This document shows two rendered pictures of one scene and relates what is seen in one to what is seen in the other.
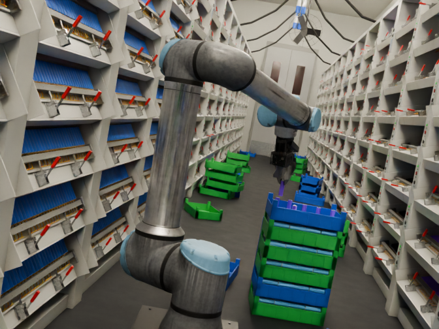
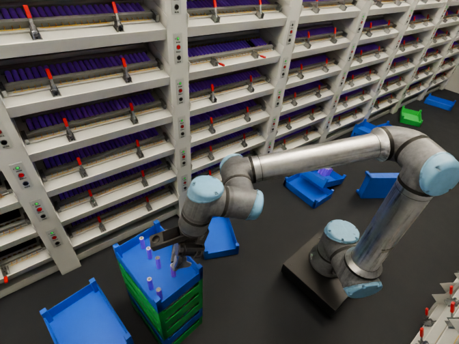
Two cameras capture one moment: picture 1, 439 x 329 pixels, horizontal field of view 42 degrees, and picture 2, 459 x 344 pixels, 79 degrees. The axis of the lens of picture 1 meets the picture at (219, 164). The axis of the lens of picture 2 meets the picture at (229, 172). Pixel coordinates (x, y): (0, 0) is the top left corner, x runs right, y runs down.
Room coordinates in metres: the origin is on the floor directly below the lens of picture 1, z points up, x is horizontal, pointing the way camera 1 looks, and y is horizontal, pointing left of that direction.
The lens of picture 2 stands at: (2.61, 0.21, 1.40)
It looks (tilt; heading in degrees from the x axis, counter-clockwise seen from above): 39 degrees down; 225
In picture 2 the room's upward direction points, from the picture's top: 5 degrees clockwise
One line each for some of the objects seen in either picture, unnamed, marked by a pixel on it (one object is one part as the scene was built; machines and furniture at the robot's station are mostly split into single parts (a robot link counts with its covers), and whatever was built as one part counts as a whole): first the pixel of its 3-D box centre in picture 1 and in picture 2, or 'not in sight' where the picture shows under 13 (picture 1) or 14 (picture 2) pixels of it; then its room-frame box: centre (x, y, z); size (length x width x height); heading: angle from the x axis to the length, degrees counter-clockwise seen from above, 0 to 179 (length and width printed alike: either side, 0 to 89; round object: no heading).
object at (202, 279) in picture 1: (199, 273); (339, 241); (1.61, 0.00, 0.32); 0.17 x 0.15 x 0.18; 57
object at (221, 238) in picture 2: not in sight; (216, 232); (1.88, -0.58, 0.04); 0.30 x 0.20 x 0.08; 62
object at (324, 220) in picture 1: (304, 211); (157, 261); (2.36, -0.38, 0.44); 0.30 x 0.20 x 0.08; 92
